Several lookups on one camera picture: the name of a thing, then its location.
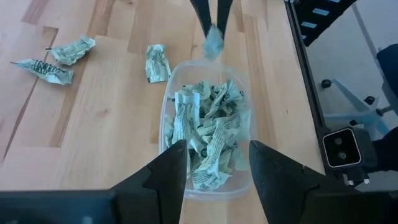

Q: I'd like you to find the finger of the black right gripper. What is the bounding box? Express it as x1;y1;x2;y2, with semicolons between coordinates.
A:
189;0;213;37
216;0;234;39

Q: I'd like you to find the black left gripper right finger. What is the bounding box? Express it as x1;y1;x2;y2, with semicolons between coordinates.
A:
249;140;358;224

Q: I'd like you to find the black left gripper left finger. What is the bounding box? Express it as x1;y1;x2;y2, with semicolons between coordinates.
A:
113;139;188;224

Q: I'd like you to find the green truvia packet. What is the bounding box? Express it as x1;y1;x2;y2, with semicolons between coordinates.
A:
162;114;175;149
179;80;213;101
10;58;75;86
190;161;233;192
231;107;253;142
45;34;96;66
198;113;243;169
144;43;172;84
172;90;202;147
201;24;225;62
205;78;247;118

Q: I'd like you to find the clear plastic bin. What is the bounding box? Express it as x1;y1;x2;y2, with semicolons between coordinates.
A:
158;60;257;200

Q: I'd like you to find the office chair with star base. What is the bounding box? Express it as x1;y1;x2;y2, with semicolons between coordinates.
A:
321;42;398;141

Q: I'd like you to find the black table-level camera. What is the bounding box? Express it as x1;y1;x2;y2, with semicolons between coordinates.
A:
321;126;379;187

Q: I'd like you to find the black metal table frame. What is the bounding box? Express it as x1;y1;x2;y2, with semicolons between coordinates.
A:
284;0;358;180

